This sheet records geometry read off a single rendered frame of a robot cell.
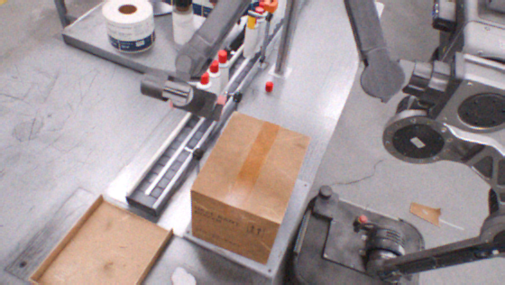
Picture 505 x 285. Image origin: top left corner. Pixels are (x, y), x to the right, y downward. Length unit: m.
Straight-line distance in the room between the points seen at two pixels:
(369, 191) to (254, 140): 1.52
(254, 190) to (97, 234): 0.53
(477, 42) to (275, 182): 0.54
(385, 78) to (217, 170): 0.47
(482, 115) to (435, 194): 1.84
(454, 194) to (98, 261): 2.18
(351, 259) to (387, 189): 0.75
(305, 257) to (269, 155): 0.93
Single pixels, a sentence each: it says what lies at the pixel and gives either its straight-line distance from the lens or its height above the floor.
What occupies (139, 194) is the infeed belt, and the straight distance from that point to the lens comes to 1.23.
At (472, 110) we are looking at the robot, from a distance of 0.85.
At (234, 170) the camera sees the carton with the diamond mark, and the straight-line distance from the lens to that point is 0.98.
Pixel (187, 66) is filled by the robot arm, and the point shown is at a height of 1.39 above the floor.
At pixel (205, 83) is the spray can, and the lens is 1.29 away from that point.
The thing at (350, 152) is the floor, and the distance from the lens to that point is 2.61.
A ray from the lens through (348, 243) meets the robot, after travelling 1.94.
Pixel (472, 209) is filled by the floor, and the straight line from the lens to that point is 2.74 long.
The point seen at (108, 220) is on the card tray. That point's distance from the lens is 1.26.
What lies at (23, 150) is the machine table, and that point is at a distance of 1.51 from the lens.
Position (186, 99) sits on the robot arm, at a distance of 0.85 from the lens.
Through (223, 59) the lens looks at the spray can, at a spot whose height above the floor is 1.07.
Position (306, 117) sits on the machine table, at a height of 0.83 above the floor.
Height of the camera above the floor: 1.92
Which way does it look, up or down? 50 degrees down
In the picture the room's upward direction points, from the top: 9 degrees clockwise
